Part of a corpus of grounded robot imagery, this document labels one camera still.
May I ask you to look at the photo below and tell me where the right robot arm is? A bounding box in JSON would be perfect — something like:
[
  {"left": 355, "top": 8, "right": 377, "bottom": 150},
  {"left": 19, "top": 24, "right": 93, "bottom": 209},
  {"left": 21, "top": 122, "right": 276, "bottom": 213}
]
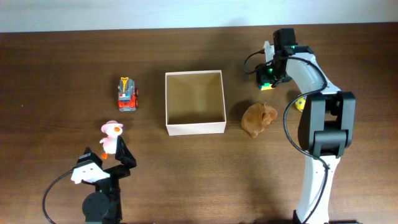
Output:
[{"left": 254, "top": 28, "right": 356, "bottom": 223}]

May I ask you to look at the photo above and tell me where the red grey toy truck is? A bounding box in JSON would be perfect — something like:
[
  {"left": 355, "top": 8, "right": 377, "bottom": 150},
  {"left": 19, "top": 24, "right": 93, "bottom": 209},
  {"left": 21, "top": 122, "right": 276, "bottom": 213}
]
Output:
[{"left": 118, "top": 77, "right": 139, "bottom": 111}]

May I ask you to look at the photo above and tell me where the yellow ball with blue marks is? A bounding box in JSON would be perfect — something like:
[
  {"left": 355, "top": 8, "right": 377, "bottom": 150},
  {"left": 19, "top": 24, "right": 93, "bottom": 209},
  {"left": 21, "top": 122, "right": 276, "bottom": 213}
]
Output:
[{"left": 295, "top": 96, "right": 307, "bottom": 112}]

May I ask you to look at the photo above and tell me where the brown plush toy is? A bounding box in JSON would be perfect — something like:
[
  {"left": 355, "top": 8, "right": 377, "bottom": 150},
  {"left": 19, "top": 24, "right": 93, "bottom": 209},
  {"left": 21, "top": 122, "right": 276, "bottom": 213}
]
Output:
[{"left": 241, "top": 103, "right": 278, "bottom": 138}]

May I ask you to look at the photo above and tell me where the pink white duck toy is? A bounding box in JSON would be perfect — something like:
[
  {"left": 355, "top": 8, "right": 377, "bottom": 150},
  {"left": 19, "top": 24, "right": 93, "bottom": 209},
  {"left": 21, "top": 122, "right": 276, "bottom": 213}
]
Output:
[{"left": 99, "top": 120, "right": 123, "bottom": 159}]

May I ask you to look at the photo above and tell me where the colourful puzzle cube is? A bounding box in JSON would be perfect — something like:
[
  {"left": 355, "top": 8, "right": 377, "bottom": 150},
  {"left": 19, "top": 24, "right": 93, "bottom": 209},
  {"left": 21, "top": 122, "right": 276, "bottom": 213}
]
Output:
[{"left": 259, "top": 83, "right": 273, "bottom": 91}]

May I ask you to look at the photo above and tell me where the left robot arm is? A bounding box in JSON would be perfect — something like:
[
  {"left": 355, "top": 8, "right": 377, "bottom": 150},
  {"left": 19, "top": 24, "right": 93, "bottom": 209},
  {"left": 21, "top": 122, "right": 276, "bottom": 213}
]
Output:
[{"left": 71, "top": 136, "right": 137, "bottom": 224}]

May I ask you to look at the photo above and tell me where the white open cardboard box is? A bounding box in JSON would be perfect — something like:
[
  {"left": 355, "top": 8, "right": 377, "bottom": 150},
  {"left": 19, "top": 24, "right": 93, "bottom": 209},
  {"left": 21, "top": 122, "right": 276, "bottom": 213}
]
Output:
[{"left": 165, "top": 70, "right": 226, "bottom": 136}]

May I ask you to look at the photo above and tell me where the right black cable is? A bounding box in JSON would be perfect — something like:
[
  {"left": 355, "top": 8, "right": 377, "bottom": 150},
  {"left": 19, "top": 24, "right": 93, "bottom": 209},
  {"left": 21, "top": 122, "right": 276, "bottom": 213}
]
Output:
[{"left": 243, "top": 50, "right": 330, "bottom": 224}]

